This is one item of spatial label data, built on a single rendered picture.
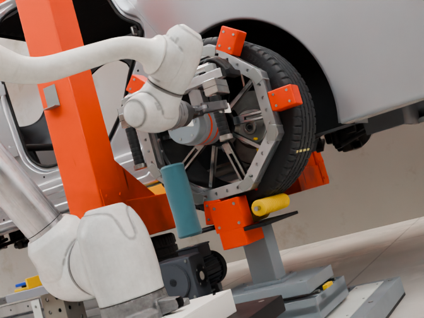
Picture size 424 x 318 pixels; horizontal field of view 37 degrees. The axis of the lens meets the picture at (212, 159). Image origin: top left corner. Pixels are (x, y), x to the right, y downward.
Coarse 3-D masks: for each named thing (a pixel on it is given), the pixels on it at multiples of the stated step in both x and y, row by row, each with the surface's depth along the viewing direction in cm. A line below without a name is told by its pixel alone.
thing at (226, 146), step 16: (224, 96) 237; (240, 96) 232; (256, 112) 230; (160, 144) 246; (176, 144) 256; (208, 144) 239; (224, 144) 236; (256, 144) 230; (176, 160) 250; (192, 160) 242; (240, 160) 235; (192, 176) 249; (208, 176) 258; (240, 176) 234
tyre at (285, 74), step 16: (256, 48) 227; (256, 64) 226; (272, 64) 224; (288, 64) 238; (272, 80) 224; (288, 80) 224; (304, 96) 232; (288, 112) 222; (304, 112) 228; (288, 128) 222; (304, 128) 228; (288, 144) 222; (304, 144) 230; (272, 160) 225; (288, 160) 223; (304, 160) 237; (272, 176) 226; (288, 176) 230; (256, 192) 229; (272, 192) 230
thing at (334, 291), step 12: (324, 288) 227; (336, 288) 235; (288, 300) 224; (300, 300) 217; (312, 300) 214; (324, 300) 220; (336, 300) 231; (288, 312) 219; (300, 312) 217; (312, 312) 215; (324, 312) 217
